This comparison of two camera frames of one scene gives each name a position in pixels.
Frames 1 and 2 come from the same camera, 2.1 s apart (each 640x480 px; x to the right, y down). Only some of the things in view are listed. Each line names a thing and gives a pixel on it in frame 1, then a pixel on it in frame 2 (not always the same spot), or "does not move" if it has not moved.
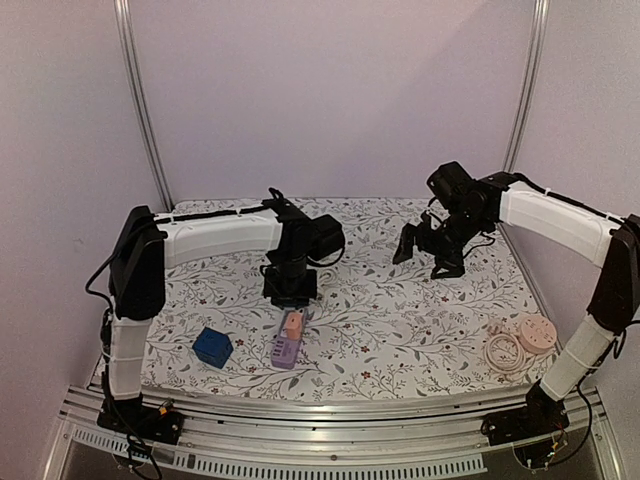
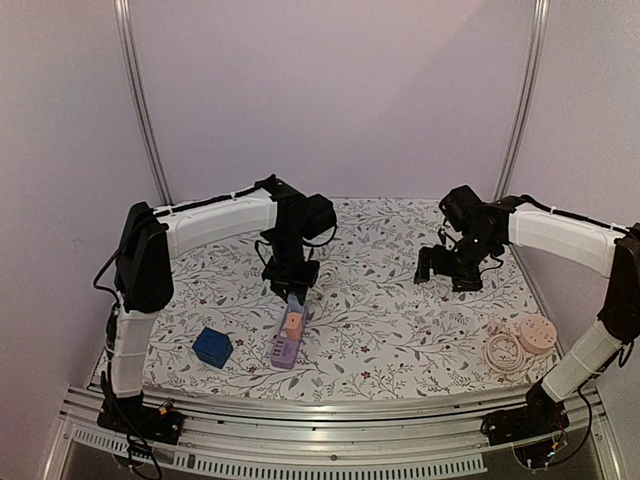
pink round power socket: (537, 333) does not move
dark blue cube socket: (213, 348) does not move
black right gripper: (435, 243) -> (441, 262)
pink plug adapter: (294, 325) does not move
